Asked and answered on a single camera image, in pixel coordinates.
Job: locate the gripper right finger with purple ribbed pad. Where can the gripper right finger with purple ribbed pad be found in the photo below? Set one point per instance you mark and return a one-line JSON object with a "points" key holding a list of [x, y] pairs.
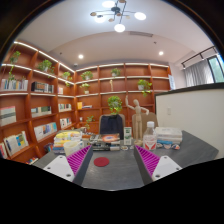
{"points": [[153, 167]]}

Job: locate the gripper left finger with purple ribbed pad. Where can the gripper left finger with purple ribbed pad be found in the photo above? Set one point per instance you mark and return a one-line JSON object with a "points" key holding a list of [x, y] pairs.
{"points": [[73, 167]]}

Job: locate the clear plastic water bottle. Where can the clear plastic water bottle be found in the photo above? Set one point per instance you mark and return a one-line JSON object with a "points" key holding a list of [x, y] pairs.
{"points": [[149, 137]]}

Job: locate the white plastic cup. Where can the white plastic cup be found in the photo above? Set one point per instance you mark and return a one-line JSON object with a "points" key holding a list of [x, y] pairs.
{"points": [[72, 146]]}

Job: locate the red round coaster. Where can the red round coaster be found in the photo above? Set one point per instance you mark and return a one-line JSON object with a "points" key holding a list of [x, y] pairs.
{"points": [[101, 161]]}

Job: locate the stack of yellow books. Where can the stack of yellow books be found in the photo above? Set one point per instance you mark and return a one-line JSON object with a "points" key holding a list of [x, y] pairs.
{"points": [[65, 136]]}

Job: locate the stack of white books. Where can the stack of white books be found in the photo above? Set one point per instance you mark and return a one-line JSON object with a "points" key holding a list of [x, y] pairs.
{"points": [[169, 134]]}

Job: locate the green white small box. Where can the green white small box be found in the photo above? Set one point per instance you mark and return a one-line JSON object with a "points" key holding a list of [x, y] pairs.
{"points": [[127, 135]]}

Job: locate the stack of dark books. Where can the stack of dark books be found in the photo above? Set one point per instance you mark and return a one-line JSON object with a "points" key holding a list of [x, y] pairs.
{"points": [[105, 142]]}

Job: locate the dark office chair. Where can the dark office chair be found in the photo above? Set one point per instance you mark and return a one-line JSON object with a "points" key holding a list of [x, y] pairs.
{"points": [[112, 124]]}

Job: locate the wooden artist mannequin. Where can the wooden artist mannequin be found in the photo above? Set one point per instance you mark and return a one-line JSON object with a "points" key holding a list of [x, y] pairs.
{"points": [[138, 120]]}

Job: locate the green potted plant centre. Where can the green potted plant centre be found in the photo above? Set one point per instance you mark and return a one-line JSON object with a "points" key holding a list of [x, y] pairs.
{"points": [[115, 104]]}

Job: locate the potted plant right shelf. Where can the potted plant right shelf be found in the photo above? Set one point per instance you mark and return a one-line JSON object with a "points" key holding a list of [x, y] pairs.
{"points": [[144, 86]]}

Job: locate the grey window curtain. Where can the grey window curtain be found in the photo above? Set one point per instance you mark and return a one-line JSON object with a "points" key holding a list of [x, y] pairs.
{"points": [[198, 74]]}

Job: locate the black branched ceiling lamp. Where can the black branched ceiling lamp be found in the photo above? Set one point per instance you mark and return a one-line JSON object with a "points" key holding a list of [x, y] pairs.
{"points": [[116, 9]]}

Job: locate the wooden wall bookshelf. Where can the wooden wall bookshelf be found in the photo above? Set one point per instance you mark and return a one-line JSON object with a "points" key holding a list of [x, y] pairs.
{"points": [[39, 96]]}

